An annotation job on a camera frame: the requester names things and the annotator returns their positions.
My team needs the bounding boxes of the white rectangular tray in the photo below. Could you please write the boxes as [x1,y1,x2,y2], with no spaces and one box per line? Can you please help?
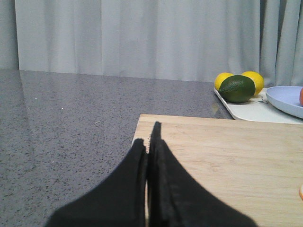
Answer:
[214,88,303,124]

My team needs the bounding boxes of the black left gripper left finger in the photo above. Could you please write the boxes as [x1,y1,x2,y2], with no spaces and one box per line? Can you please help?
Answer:
[46,139,147,227]

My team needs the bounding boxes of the yellow lemon piece left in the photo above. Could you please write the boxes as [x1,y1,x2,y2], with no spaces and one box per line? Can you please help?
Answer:
[214,72,233,91]

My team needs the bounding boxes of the orange mandarin fruit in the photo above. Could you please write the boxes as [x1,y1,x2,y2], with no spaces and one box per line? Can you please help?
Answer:
[299,88,303,106]

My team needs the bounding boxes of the yellow lemon piece right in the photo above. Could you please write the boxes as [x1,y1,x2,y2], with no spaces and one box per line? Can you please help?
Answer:
[242,71,264,96]

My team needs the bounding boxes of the wooden cutting board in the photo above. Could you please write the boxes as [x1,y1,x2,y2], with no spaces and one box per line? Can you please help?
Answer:
[134,114,303,227]

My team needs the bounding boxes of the orange slice toy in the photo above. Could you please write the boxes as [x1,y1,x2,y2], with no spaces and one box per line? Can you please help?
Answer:
[299,185,303,200]

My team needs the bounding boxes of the green lime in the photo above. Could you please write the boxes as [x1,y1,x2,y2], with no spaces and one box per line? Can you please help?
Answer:
[218,75,256,104]

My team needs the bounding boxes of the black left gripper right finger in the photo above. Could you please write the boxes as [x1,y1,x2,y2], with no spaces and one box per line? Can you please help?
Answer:
[147,122,256,227]

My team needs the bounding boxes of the light blue plate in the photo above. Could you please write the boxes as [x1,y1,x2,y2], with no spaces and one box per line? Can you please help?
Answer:
[266,86,303,119]

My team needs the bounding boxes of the grey curtain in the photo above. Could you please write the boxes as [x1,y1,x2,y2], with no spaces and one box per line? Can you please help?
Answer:
[0,0,303,87]

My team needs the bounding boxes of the yellow lemon piece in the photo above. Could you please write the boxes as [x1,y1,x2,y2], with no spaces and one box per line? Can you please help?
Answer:
[214,72,233,91]
[242,71,264,96]

